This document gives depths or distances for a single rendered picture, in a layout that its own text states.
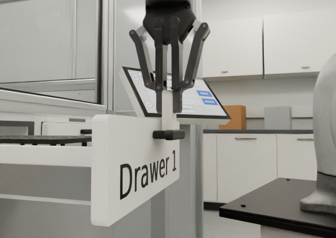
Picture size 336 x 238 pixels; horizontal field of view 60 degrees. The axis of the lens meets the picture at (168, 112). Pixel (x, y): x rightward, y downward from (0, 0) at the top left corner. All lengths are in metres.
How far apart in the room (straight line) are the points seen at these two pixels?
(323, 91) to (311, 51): 3.18
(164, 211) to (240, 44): 2.69
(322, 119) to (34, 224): 0.63
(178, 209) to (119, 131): 1.16
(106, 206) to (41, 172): 0.09
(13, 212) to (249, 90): 3.53
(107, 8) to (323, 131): 0.80
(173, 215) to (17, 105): 0.97
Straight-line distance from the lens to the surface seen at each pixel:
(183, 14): 0.46
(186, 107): 1.35
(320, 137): 0.57
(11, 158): 0.38
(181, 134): 0.43
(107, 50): 1.05
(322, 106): 0.56
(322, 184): 0.58
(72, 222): 0.88
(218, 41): 3.76
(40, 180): 0.36
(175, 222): 1.46
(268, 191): 0.68
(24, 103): 0.71
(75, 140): 0.42
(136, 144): 0.36
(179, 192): 1.44
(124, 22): 2.31
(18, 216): 0.72
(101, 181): 0.30
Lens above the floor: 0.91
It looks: 3 degrees up
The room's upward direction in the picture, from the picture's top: straight up
